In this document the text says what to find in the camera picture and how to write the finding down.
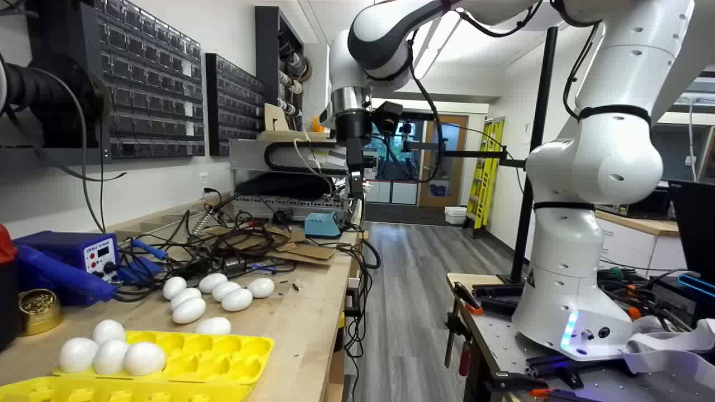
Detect black cable tangle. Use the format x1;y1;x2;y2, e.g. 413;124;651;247
109;187;316;301

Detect yellow plastic egg carton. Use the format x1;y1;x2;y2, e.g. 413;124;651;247
0;329;277;402

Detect brown wooden door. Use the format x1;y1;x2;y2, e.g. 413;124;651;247
418;113;472;211

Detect white crumpled cloth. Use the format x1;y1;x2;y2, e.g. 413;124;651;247
619;315;715;392

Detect large black drawer cabinet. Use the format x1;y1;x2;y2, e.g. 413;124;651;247
27;0;208;162

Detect black corrugated hose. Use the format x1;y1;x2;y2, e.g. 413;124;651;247
0;55;109;124

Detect black laptop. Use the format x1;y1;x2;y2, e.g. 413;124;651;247
669;176;715;286

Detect yellow floor sign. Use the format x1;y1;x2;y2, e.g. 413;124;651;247
466;115;507;233

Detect brown cardboard piece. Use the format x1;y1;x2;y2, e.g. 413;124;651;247
263;235;339;270

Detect small teal box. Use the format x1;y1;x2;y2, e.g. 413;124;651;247
301;210;344;241

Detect white egg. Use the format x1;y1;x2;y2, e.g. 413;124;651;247
57;335;101;375
89;316;127;345
211;278;243;303
122;339;167;378
93;337;131;378
220;287;255;315
246;275;277;301
167;286;203;313
198;270;231;294
161;275;190;301
171;296;208;326
193;315;236;337

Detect blue plastic tool handle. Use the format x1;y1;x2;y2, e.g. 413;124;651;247
13;241;98;308

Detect grey robot mounting plate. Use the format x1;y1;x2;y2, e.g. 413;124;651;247
446;276;715;402

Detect grey benchtop machine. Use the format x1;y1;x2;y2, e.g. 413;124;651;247
229;131;354;222

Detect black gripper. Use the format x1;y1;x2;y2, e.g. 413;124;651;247
334;107;376;200

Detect black vertical stand pole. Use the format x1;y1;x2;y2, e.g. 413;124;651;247
510;24;562;289

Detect black container with red lid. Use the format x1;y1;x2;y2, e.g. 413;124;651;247
0;220;22;352

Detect blue soldering station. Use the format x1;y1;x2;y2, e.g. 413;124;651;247
13;229;124;286

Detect black horizontal rod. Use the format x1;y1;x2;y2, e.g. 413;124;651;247
423;148;528;169

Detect light wooden block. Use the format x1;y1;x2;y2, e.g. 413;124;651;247
443;270;506;293

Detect dark wall shelf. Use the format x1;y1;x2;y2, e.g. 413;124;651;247
252;5;308;133

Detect white low cabinet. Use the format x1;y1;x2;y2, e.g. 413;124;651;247
592;210;688;275

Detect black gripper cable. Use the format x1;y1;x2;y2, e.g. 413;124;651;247
402;42;449;184

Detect small black drawer cabinet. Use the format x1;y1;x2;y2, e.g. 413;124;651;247
203;52;269;158

